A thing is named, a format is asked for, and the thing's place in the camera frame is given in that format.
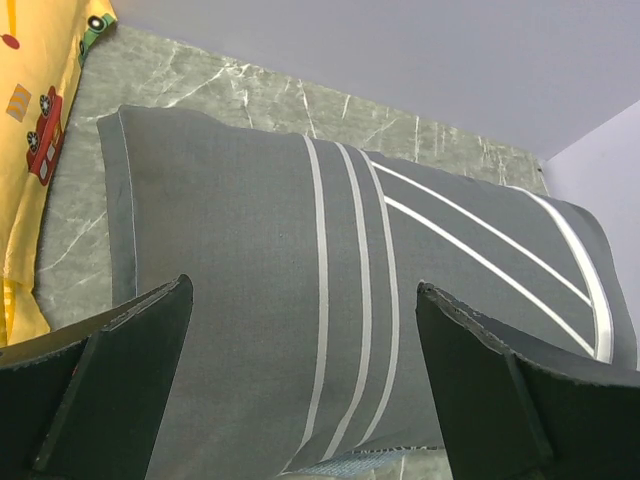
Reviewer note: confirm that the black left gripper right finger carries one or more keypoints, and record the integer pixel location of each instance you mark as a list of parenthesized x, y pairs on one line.
[(512, 406)]

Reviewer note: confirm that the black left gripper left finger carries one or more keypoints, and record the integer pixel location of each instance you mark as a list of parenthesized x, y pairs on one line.
[(86, 401)]

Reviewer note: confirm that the grey striped pillowcase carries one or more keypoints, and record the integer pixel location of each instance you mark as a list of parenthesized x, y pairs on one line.
[(305, 256)]

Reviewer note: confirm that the yellow car-print pillow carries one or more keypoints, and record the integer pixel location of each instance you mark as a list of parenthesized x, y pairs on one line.
[(44, 45)]

